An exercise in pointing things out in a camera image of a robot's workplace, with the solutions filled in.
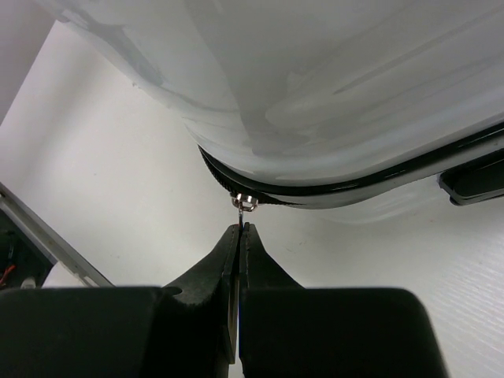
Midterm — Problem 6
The white space print suitcase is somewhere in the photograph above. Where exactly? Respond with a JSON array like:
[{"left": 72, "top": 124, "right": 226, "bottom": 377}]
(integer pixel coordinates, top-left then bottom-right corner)
[{"left": 43, "top": 1, "right": 503, "bottom": 209}]

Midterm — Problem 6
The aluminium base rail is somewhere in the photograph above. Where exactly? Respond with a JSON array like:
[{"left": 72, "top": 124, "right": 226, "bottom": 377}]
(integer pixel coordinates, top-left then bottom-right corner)
[{"left": 1, "top": 183, "right": 113, "bottom": 287}]

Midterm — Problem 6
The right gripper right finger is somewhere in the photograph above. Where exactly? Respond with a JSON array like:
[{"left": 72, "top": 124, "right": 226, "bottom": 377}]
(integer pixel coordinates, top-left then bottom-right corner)
[{"left": 239, "top": 224, "right": 448, "bottom": 377}]

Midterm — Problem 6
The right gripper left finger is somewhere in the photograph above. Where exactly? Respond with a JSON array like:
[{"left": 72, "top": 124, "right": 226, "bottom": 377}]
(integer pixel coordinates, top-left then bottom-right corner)
[{"left": 1, "top": 225, "right": 239, "bottom": 377}]

